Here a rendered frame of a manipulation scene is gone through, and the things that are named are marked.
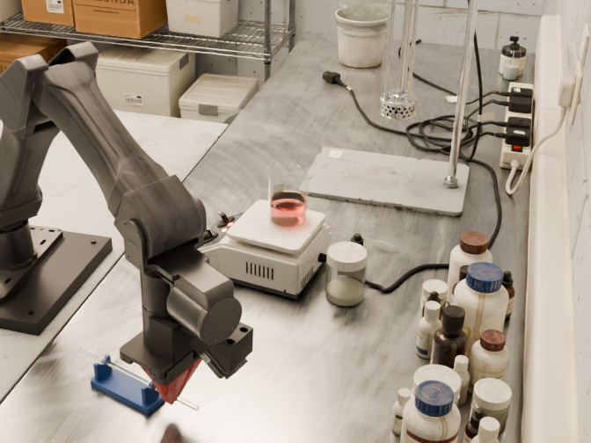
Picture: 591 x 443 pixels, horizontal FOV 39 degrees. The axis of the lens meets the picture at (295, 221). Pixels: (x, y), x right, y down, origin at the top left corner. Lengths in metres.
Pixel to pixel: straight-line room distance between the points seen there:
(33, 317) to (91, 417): 0.21
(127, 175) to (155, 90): 2.68
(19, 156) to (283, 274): 0.41
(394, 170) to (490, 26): 2.01
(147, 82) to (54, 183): 1.98
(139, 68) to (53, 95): 2.60
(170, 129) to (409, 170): 0.52
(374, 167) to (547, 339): 0.68
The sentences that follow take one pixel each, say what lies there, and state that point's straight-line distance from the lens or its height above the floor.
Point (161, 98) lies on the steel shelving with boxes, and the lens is 3.58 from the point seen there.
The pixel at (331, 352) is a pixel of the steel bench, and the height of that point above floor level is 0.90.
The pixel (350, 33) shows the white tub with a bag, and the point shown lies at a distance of 2.15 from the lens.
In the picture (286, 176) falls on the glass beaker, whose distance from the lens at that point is 1.28.
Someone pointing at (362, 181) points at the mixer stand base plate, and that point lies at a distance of 1.58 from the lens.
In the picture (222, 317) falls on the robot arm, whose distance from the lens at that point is 0.89.
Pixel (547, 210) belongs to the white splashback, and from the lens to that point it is 1.35.
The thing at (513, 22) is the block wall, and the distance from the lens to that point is 3.58.
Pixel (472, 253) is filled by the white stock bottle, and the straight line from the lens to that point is 1.23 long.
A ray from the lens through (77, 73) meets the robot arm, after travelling 0.98.
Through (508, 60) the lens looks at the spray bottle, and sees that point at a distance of 2.17.
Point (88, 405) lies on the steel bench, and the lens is 1.11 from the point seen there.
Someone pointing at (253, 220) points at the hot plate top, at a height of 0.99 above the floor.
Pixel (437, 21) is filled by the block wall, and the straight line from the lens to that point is 3.60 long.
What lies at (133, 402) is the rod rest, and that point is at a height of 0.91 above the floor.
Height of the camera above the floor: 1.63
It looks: 30 degrees down
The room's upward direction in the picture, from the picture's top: 1 degrees clockwise
